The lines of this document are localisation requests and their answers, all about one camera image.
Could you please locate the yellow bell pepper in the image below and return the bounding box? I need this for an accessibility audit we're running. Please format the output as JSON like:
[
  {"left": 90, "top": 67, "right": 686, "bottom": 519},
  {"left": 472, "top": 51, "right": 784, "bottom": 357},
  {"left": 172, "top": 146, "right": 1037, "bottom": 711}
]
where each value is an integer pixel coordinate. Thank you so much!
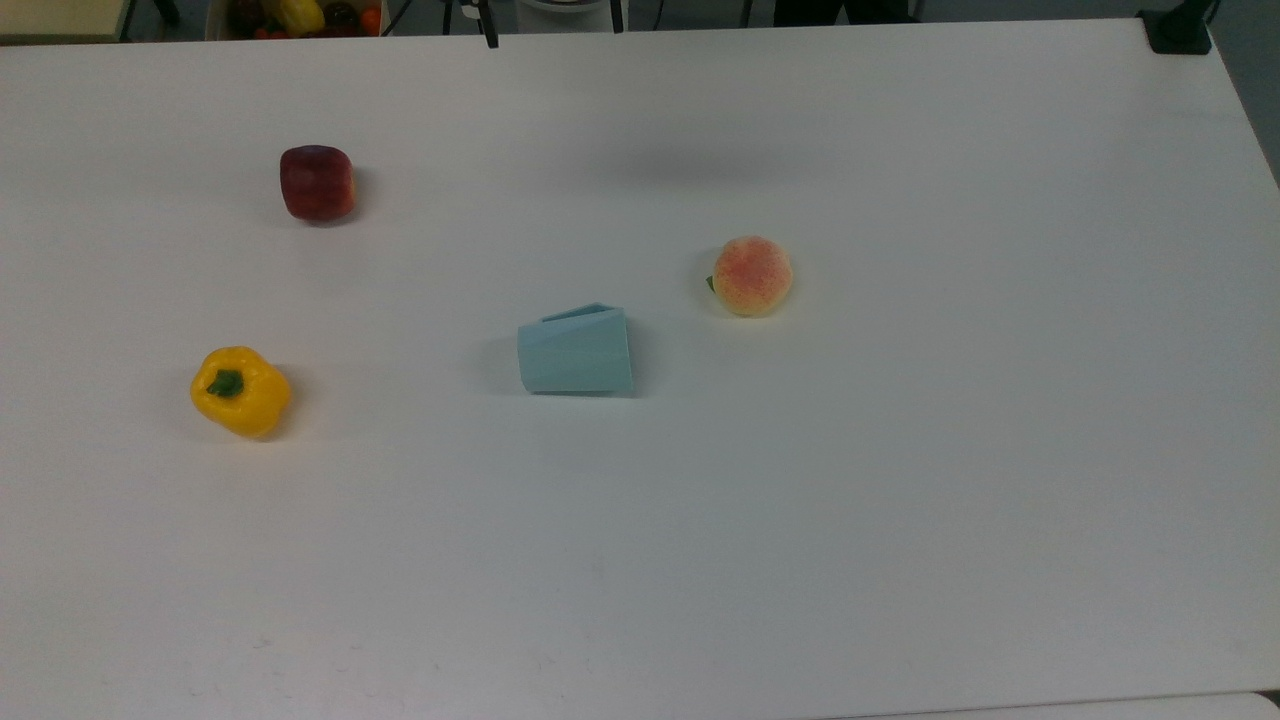
[{"left": 190, "top": 346, "right": 294, "bottom": 440}]

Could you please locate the light blue mug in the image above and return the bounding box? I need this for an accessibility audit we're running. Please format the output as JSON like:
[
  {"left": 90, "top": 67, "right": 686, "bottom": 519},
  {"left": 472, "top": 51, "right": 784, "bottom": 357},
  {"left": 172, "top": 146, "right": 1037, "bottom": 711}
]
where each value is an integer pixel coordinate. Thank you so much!
[{"left": 516, "top": 302, "right": 637, "bottom": 397}]

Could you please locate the dark red apple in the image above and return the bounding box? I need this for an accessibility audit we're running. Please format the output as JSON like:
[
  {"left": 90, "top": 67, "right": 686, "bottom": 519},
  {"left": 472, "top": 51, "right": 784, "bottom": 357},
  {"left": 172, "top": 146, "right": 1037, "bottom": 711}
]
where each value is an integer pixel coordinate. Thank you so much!
[{"left": 279, "top": 145, "right": 359, "bottom": 224}]

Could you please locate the black table clamp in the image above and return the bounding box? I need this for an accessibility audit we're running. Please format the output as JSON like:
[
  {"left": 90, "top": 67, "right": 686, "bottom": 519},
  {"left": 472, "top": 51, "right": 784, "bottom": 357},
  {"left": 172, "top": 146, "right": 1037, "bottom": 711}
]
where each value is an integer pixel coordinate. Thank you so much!
[{"left": 1136, "top": 0, "right": 1222, "bottom": 56}]

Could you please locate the yellow fruit in bin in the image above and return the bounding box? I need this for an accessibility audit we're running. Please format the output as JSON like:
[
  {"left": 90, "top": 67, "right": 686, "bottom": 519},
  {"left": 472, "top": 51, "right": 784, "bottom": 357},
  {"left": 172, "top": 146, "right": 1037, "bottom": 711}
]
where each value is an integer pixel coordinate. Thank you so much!
[{"left": 275, "top": 0, "right": 327, "bottom": 37}]

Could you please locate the peach with green leaf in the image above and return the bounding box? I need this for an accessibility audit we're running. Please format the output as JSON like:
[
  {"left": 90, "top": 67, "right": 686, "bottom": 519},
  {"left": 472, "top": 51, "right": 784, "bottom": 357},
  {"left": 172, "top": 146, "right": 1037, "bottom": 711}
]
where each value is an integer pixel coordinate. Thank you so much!
[{"left": 705, "top": 235, "right": 795, "bottom": 319}]

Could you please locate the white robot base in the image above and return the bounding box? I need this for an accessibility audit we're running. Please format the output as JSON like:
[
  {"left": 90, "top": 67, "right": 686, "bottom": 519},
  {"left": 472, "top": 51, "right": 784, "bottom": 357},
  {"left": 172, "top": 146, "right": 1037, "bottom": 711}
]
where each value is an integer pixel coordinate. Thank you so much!
[{"left": 514, "top": 0, "right": 627, "bottom": 36}]

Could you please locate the white fruit bin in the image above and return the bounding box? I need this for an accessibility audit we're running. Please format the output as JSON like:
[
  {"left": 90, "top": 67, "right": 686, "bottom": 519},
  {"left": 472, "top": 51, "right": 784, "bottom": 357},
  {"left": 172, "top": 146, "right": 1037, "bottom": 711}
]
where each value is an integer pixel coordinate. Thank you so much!
[{"left": 204, "top": 0, "right": 387, "bottom": 42}]

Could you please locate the beige wooden desk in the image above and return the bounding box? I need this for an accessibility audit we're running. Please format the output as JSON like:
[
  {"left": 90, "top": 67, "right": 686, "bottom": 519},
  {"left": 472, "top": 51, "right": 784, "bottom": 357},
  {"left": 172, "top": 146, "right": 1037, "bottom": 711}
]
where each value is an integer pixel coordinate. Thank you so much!
[{"left": 0, "top": 0, "right": 137, "bottom": 45}]

